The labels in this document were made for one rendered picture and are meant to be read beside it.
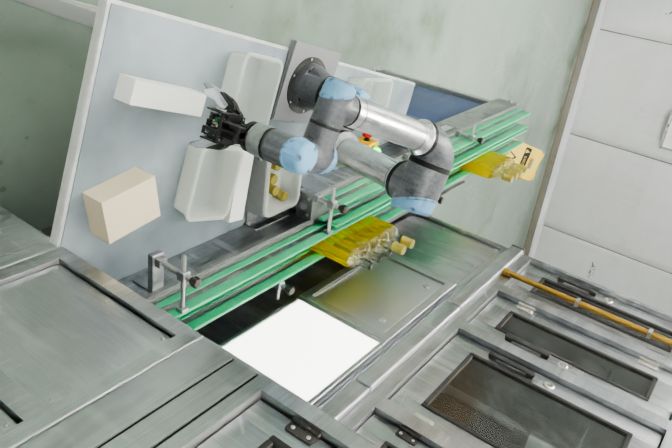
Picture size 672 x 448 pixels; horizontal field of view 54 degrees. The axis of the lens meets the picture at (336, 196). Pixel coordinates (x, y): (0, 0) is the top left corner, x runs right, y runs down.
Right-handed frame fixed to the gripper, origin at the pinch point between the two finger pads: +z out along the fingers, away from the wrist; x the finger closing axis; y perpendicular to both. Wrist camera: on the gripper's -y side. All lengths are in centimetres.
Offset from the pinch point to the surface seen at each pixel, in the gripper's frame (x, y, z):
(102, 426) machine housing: 47, 45, -39
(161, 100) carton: -0.1, 2.9, 10.3
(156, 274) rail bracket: 45.1, -4.4, 5.3
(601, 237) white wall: 92, -705, 9
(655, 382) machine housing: 45, -107, -109
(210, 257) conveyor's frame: 44, -27, 8
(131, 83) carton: -3.0, 12.0, 11.4
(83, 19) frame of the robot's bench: -13.6, 15.1, 29.0
